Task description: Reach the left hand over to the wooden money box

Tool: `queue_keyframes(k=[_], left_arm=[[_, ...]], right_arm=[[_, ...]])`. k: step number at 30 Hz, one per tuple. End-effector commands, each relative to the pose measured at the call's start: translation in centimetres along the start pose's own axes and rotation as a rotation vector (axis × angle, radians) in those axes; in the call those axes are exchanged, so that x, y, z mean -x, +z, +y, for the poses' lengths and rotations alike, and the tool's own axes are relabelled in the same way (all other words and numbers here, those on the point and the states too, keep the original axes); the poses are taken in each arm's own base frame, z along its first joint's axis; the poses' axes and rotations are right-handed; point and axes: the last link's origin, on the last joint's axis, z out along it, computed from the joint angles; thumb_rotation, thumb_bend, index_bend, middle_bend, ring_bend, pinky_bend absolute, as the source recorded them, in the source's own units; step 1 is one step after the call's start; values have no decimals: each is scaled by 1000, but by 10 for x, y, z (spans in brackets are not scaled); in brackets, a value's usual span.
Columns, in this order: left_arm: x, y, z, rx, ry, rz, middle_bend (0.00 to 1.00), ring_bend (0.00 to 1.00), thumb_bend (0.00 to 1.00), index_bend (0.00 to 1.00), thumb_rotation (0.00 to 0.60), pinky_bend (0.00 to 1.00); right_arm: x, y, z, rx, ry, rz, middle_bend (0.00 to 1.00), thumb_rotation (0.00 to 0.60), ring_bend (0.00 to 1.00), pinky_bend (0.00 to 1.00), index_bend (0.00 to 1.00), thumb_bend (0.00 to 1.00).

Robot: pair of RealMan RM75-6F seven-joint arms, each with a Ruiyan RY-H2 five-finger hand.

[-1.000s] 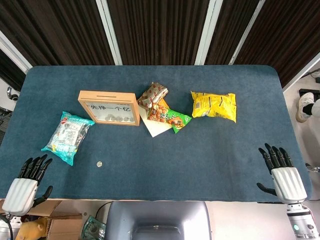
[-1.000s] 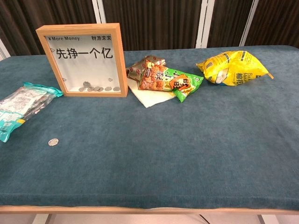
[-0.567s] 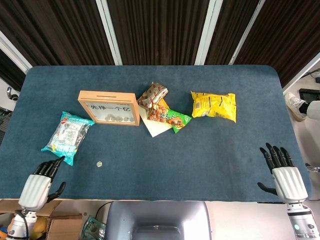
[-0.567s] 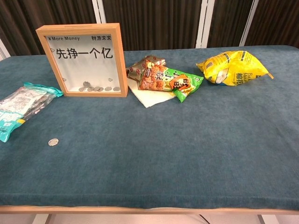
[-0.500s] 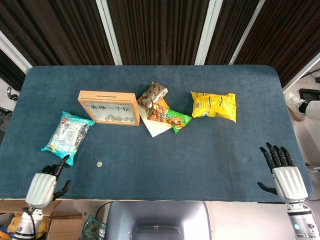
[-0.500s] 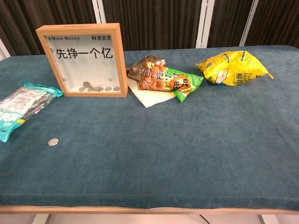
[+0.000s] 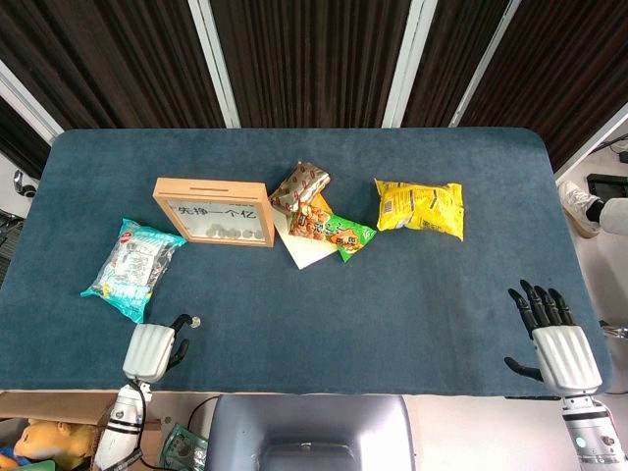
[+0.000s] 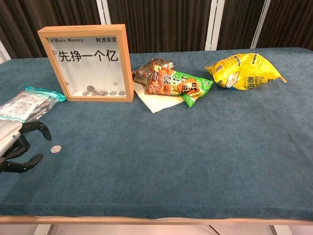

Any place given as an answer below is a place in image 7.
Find grey trouser leg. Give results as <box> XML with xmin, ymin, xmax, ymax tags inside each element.
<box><xmin>586</xmin><ymin>195</ymin><xmax>628</xmax><ymax>235</ymax></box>

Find white partition post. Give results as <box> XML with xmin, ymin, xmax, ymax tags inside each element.
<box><xmin>553</xmin><ymin>100</ymin><xmax>628</xmax><ymax>179</ymax></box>
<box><xmin>448</xmin><ymin>0</ymin><xmax>521</xmax><ymax>128</ymax></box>
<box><xmin>381</xmin><ymin>0</ymin><xmax>438</xmax><ymax>129</ymax></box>
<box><xmin>0</xmin><ymin>58</ymin><xmax>65</xmax><ymax>143</ymax></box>
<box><xmin>188</xmin><ymin>0</ymin><xmax>241</xmax><ymax>129</ymax></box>

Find brown cardboard box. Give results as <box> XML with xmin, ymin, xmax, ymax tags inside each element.
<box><xmin>0</xmin><ymin>392</ymin><xmax>163</xmax><ymax>471</ymax></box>

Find white paper card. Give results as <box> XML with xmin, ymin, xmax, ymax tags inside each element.
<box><xmin>272</xmin><ymin>210</ymin><xmax>340</xmax><ymax>271</ymax></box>

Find black silver headphones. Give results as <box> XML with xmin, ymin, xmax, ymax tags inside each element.
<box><xmin>13</xmin><ymin>169</ymin><xmax>39</xmax><ymax>198</ymax></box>

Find yellow stuffed toy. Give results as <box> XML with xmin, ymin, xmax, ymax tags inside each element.
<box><xmin>0</xmin><ymin>417</ymin><xmax>99</xmax><ymax>471</ymax></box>

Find yellow snack bag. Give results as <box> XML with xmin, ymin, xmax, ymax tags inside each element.
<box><xmin>374</xmin><ymin>178</ymin><xmax>465</xmax><ymax>242</ymax></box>

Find green orange snack bag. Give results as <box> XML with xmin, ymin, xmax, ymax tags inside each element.
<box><xmin>288</xmin><ymin>203</ymin><xmax>378</xmax><ymax>264</ymax></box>

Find grey robot torso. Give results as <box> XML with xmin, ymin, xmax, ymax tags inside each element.
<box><xmin>205</xmin><ymin>393</ymin><xmax>416</xmax><ymax>471</ymax></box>

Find blue felt table cover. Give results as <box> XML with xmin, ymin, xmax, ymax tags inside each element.
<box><xmin>0</xmin><ymin>128</ymin><xmax>614</xmax><ymax>396</ymax></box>

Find teal clear snack bag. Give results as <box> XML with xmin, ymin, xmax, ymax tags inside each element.
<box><xmin>79</xmin><ymin>218</ymin><xmax>187</xmax><ymax>325</ymax></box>

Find black cable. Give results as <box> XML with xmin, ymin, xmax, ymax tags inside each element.
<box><xmin>185</xmin><ymin>394</ymin><xmax>220</xmax><ymax>436</ymax></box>

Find green printed packet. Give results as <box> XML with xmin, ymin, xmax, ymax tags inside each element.
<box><xmin>157</xmin><ymin>422</ymin><xmax>210</xmax><ymax>471</ymax></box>

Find white sneaker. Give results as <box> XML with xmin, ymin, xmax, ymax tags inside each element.
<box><xmin>558</xmin><ymin>180</ymin><xmax>605</xmax><ymax>239</ymax></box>

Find wooden frame coin box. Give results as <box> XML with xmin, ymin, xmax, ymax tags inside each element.
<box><xmin>151</xmin><ymin>177</ymin><xmax>276</xmax><ymax>249</ymax></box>

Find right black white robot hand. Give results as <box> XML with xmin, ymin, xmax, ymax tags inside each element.
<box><xmin>503</xmin><ymin>279</ymin><xmax>603</xmax><ymax>396</ymax></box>

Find black flat device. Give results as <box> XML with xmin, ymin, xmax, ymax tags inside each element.
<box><xmin>586</xmin><ymin>173</ymin><xmax>628</xmax><ymax>197</ymax></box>

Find silver metal fixture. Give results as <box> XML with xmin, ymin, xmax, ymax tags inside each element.
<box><xmin>599</xmin><ymin>319</ymin><xmax>628</xmax><ymax>340</ymax></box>

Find brown red-print snack packet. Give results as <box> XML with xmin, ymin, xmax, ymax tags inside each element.
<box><xmin>268</xmin><ymin>161</ymin><xmax>331</xmax><ymax>215</ymax></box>

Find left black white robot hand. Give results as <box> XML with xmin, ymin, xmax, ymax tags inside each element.
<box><xmin>122</xmin><ymin>313</ymin><xmax>197</xmax><ymax>385</ymax></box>

